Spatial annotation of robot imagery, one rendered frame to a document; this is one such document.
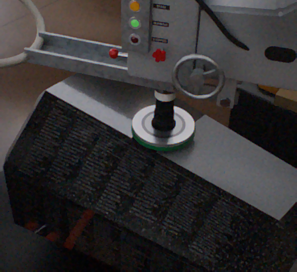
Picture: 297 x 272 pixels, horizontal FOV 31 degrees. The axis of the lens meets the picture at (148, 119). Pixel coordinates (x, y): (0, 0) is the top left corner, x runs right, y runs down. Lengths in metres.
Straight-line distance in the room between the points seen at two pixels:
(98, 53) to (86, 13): 2.56
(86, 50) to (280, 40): 0.66
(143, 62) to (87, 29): 2.58
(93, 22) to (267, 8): 2.88
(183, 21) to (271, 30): 0.23
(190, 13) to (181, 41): 0.09
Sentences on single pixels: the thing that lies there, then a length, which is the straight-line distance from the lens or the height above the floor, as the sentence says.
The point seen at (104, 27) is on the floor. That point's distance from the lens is 4.13.
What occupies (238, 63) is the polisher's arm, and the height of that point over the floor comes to 1.23.
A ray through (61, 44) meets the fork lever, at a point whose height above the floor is 1.09.
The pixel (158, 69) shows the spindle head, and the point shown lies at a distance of 1.54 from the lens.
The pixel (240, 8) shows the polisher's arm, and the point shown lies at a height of 1.39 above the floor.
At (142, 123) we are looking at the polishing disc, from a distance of 1.80.
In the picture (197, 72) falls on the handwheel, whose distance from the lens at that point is 1.45.
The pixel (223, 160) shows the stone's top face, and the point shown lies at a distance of 1.77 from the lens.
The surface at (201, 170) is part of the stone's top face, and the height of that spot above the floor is 0.82.
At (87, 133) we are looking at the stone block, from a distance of 1.92.
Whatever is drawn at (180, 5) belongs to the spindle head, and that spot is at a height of 1.38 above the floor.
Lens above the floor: 2.03
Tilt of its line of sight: 39 degrees down
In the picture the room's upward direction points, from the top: 2 degrees clockwise
